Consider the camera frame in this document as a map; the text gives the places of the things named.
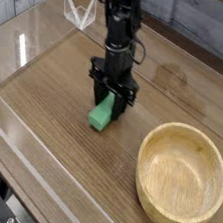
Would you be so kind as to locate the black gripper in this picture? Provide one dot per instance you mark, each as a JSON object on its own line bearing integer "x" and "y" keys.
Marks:
{"x": 113, "y": 73}

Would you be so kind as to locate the green rectangular block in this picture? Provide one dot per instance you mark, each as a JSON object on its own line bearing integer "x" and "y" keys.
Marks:
{"x": 101, "y": 115}

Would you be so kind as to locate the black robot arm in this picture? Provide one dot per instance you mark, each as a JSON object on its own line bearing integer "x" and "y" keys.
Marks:
{"x": 123, "y": 21}

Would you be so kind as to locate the wooden bowl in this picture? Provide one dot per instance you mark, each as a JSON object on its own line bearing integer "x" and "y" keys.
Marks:
{"x": 179, "y": 175}

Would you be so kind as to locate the clear acrylic corner bracket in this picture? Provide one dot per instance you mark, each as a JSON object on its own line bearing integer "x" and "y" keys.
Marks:
{"x": 80, "y": 16}

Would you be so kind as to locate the clear acrylic enclosure wall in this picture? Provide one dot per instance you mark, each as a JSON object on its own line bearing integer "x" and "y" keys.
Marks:
{"x": 62, "y": 170}

